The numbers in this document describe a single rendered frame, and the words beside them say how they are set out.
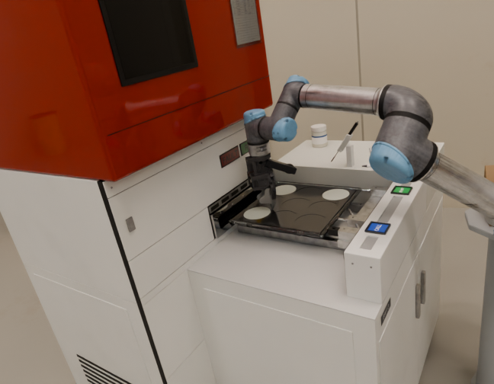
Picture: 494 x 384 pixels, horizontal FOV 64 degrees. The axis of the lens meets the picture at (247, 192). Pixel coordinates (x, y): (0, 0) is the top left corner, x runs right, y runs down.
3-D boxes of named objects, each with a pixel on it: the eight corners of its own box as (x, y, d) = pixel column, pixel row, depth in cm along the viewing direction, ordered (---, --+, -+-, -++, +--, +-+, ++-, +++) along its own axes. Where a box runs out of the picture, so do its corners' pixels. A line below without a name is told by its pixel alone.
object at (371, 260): (346, 296, 107) (343, 252, 102) (399, 208, 148) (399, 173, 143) (381, 305, 102) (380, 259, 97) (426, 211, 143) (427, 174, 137)
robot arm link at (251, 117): (254, 113, 126) (236, 113, 132) (259, 147, 130) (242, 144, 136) (271, 107, 131) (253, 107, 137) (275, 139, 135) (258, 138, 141)
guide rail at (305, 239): (238, 232, 151) (236, 225, 150) (241, 229, 153) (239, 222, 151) (369, 255, 123) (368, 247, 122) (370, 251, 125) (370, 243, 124)
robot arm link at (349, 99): (441, 73, 96) (281, 68, 128) (425, 113, 95) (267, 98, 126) (448, 100, 105) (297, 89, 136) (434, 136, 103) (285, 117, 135)
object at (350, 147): (337, 167, 157) (335, 134, 152) (341, 163, 160) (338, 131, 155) (352, 168, 153) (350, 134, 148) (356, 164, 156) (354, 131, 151)
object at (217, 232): (213, 238, 144) (209, 214, 140) (274, 190, 176) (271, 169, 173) (217, 238, 143) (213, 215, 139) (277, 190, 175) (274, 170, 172)
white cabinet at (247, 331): (229, 436, 164) (186, 270, 132) (322, 296, 235) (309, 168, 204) (388, 522, 128) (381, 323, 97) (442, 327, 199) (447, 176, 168)
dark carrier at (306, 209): (232, 220, 144) (232, 219, 144) (277, 184, 170) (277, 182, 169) (319, 234, 125) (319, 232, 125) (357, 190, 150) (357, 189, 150)
